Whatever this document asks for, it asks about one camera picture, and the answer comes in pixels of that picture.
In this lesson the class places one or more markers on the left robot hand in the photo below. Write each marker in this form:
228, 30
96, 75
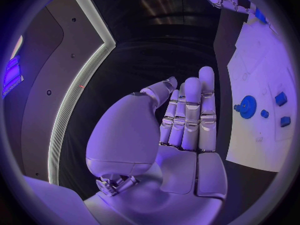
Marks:
145, 153

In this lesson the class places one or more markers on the white task board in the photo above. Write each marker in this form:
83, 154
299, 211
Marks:
262, 63

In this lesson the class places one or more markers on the blue gear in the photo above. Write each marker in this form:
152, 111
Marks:
248, 107

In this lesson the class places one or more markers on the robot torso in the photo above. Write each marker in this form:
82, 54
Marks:
58, 69

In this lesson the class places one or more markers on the blue block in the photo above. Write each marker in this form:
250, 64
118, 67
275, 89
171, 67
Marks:
285, 121
281, 98

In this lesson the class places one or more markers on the small blue peg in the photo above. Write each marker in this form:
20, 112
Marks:
264, 113

